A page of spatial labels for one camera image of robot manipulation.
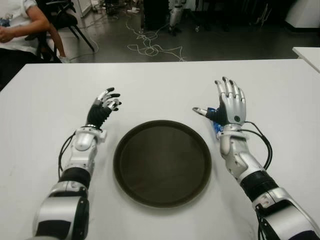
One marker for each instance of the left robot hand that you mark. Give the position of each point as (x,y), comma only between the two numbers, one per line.
(98,116)

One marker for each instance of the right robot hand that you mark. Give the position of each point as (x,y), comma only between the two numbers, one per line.
(232,105)

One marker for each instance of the blue Oreo packet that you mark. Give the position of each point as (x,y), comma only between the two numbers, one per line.
(217,126)

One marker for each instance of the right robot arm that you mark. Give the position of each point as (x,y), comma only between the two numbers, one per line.
(262,180)

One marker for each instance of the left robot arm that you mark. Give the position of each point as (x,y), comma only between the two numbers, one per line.
(80,142)

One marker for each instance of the round dark brown tray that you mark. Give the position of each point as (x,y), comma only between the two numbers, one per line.
(162,163)

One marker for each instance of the neighbouring white table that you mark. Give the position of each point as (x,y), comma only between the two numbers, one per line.
(310,56)

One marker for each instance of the grey metal stand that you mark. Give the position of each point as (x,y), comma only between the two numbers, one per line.
(262,16)

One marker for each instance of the black chair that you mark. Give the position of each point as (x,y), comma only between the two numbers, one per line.
(31,37)
(62,18)

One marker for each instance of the white panel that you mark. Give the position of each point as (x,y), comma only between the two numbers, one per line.
(83,7)

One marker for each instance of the black cabinet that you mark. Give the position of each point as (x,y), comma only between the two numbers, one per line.
(155,15)

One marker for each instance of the white curved cabinet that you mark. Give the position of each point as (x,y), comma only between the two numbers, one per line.
(305,12)

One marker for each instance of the seated person white shirt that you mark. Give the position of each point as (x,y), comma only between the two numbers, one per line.
(20,20)

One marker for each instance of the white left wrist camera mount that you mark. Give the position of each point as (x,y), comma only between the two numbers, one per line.
(103,135)

